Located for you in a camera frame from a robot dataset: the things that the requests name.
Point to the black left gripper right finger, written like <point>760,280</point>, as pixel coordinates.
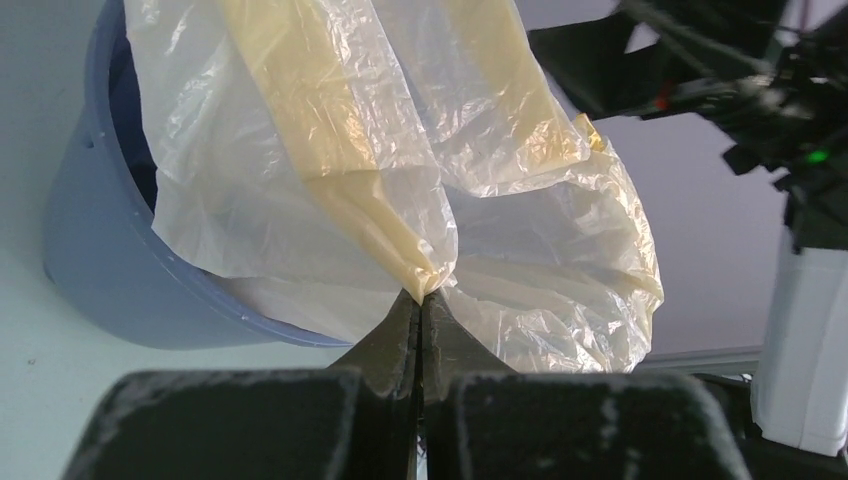
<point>484,420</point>

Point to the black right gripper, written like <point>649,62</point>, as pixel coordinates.
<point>783,107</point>

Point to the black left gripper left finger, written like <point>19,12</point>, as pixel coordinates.
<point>355,419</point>

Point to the translucent yellowish plastic trash bag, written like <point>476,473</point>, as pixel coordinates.
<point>317,157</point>

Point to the blue plastic trash bin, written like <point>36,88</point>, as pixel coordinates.
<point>99,247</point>

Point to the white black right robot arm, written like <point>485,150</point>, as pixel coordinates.
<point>790,420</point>

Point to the right aluminium frame post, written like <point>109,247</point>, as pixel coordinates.
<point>722,362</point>

